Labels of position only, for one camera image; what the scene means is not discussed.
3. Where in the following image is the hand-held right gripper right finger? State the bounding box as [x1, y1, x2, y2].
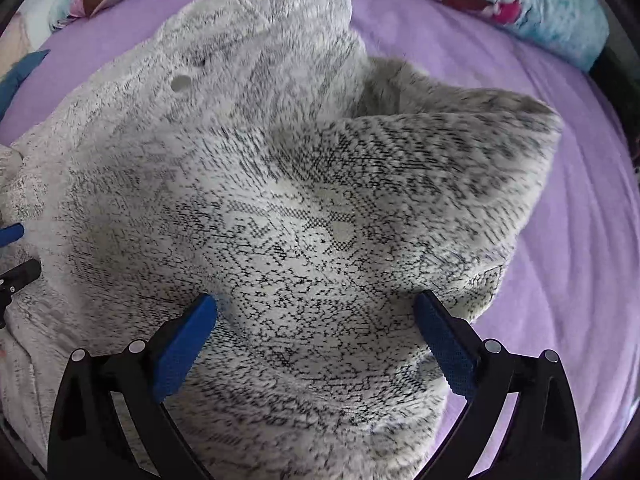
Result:
[412, 290, 583, 480]

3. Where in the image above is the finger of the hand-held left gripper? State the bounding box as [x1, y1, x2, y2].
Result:
[0, 259, 42, 295]
[0, 223, 25, 249]

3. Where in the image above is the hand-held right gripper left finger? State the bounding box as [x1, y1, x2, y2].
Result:
[47, 292, 218, 480]

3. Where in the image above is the grey speckled knit sweater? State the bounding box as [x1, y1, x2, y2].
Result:
[0, 0, 566, 480]

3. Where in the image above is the blue cloth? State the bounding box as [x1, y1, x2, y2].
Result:
[0, 49, 52, 117]

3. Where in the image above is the purple bed sheet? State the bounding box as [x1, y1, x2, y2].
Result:
[0, 0, 640, 480]

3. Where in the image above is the colourful printed blanket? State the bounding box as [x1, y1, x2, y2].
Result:
[0, 0, 612, 75]

